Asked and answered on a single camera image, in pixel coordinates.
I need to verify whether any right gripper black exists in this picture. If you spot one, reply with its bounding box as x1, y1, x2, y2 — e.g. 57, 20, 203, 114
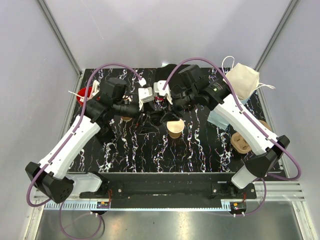
159, 87, 197, 124

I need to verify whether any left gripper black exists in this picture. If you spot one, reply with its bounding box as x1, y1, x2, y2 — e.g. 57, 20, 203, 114
114, 99, 160, 134

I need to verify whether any stack of paper cups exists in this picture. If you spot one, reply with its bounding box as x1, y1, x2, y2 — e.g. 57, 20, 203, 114
121, 116, 133, 122

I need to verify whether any single paper cup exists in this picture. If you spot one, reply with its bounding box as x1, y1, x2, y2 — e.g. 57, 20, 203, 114
166, 119, 185, 139

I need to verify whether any blue white paper bag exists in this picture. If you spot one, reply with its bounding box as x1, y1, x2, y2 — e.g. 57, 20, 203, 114
207, 55, 276, 131

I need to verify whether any single black cup lid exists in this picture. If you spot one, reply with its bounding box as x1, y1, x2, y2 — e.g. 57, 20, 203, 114
149, 110, 169, 127

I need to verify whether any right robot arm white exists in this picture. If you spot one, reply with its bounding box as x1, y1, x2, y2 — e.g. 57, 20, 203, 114
153, 65, 290, 199

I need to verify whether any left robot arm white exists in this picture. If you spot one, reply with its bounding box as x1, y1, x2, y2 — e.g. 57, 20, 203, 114
25, 78, 163, 204

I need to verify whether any black folded cloth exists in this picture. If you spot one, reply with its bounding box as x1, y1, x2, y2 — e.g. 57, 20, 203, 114
153, 63, 190, 89

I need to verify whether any stack of black lids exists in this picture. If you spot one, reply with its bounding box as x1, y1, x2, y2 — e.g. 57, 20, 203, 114
95, 125, 115, 145

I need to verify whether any red cup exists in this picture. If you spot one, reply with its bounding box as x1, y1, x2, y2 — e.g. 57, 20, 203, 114
76, 86, 93, 107

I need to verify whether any brown cup carrier on table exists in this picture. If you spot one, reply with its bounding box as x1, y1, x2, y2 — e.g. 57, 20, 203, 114
230, 117, 277, 155

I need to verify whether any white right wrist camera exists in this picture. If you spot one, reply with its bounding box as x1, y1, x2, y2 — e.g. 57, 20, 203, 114
153, 80, 173, 105

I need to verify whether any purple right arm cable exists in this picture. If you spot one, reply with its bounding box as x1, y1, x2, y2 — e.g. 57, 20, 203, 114
162, 57, 302, 217

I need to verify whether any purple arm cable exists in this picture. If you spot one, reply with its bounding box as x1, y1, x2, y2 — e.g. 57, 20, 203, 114
26, 62, 147, 240
162, 57, 302, 217

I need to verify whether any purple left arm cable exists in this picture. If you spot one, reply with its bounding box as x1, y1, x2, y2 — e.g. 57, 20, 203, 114
26, 62, 147, 240

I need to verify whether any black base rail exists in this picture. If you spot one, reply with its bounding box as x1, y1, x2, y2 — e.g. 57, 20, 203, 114
79, 172, 267, 211

